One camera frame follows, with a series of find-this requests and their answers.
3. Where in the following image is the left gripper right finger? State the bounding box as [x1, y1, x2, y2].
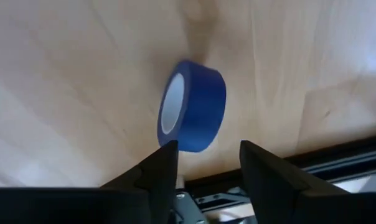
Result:
[239, 139, 316, 224]

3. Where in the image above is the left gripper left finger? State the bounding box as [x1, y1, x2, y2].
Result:
[99, 140, 179, 224]

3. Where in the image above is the blue tape roll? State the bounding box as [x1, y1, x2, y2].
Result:
[156, 58, 228, 153]

